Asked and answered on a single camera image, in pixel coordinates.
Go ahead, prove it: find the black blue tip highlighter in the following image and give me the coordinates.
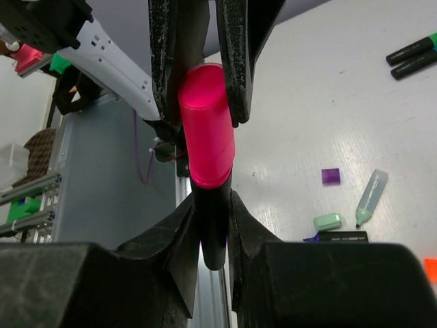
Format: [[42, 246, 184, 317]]
[[391, 49, 436, 81]]

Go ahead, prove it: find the purple pen cap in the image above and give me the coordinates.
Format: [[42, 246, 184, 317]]
[[321, 168, 341, 186]]

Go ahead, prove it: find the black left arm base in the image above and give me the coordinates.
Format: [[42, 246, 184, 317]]
[[144, 120, 188, 165]]

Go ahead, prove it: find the pale green capped highlighter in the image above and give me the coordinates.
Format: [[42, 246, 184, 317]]
[[355, 169, 389, 228]]

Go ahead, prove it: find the pale green pen cap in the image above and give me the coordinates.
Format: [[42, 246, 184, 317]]
[[313, 213, 343, 232]]

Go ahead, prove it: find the pink pen cap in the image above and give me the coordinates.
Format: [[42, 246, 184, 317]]
[[178, 63, 236, 189]]

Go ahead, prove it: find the black orange tip highlighter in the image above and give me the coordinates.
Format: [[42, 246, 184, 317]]
[[423, 258, 437, 284]]

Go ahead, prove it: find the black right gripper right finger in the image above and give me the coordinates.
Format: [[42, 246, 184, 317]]
[[228, 193, 436, 327]]

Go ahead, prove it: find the white plastic bin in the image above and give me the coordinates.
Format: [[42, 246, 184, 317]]
[[0, 141, 30, 191]]

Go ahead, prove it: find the black purple tip highlighter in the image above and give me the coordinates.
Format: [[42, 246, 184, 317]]
[[302, 231, 369, 243]]

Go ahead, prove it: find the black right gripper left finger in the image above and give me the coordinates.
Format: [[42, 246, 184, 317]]
[[1, 197, 199, 327]]

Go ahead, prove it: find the aluminium front rail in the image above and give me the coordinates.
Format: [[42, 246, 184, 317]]
[[175, 160, 236, 328]]

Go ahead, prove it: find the brown woven basket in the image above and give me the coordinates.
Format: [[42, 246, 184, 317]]
[[12, 128, 56, 188]]

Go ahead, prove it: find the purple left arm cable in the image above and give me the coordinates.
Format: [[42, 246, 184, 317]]
[[132, 109, 160, 185]]

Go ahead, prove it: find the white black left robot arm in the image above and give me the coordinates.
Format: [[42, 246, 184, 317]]
[[1, 1, 284, 126]]

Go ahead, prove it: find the pink plastic object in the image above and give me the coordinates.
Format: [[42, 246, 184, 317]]
[[10, 44, 45, 78]]

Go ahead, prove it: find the black pink tip highlighter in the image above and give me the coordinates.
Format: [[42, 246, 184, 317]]
[[190, 170, 232, 271]]

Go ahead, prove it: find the black green tip highlighter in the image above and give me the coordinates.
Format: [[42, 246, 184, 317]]
[[386, 36, 433, 66]]

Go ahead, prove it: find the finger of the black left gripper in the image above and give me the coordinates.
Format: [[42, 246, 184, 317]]
[[148, 0, 210, 125], [216, 0, 285, 128]]

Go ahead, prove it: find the green plastic object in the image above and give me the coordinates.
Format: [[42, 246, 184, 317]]
[[6, 197, 41, 223]]

